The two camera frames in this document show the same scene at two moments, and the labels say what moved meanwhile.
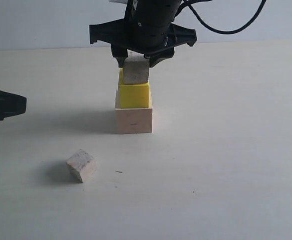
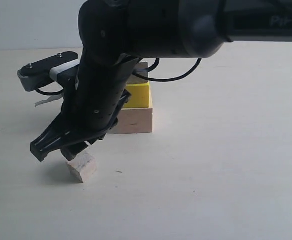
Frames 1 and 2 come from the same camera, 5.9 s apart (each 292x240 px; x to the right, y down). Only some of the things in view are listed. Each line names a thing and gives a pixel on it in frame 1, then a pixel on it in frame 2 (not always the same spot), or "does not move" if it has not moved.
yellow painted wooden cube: x=133 y=96 does not move
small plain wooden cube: x=82 y=164 does not move
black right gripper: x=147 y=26 → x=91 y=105
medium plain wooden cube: x=136 y=68 does not move
